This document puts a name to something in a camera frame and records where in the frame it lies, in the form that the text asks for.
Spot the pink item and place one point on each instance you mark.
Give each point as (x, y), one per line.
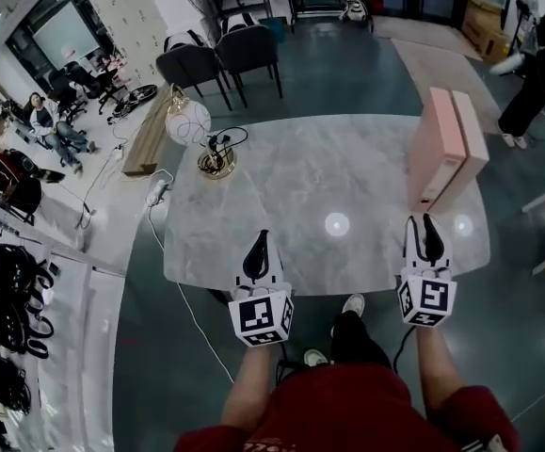
(472, 134)
(434, 153)

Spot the grey upholstered chair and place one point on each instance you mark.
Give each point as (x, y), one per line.
(187, 66)
(248, 50)

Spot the black metal frame table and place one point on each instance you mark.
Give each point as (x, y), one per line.
(246, 0)

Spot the white standing fan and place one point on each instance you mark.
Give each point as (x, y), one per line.
(527, 10)

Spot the cardboard box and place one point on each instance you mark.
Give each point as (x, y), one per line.
(484, 26)

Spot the wooden plank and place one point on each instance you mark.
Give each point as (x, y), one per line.
(147, 134)

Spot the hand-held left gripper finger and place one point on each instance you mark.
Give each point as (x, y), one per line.
(255, 259)
(274, 266)

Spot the person's right forearm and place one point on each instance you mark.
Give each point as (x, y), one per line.
(439, 370)

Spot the white locker cabinet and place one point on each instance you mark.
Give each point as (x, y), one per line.
(128, 24)

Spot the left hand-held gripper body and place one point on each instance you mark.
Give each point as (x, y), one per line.
(260, 316)

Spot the person's black trouser leg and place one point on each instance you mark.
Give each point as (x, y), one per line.
(354, 339)

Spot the white shelf with black gear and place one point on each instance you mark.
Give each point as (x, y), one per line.
(18, 323)

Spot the person's white shoe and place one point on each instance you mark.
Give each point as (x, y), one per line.
(353, 304)
(315, 357)

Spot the person's left forearm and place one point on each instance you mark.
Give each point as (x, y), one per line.
(251, 384)

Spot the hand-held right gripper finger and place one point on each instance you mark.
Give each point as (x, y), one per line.
(413, 247)
(436, 245)

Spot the beige rug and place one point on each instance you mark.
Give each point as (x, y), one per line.
(441, 71)

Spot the person's red shirt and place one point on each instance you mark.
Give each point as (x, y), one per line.
(347, 412)

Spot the white globe table lamp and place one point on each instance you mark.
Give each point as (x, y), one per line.
(187, 123)

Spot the white power strip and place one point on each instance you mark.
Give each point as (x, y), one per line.
(155, 192)

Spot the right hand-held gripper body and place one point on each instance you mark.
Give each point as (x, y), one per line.
(427, 297)

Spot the black office chair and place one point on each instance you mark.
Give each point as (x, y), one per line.
(88, 85)

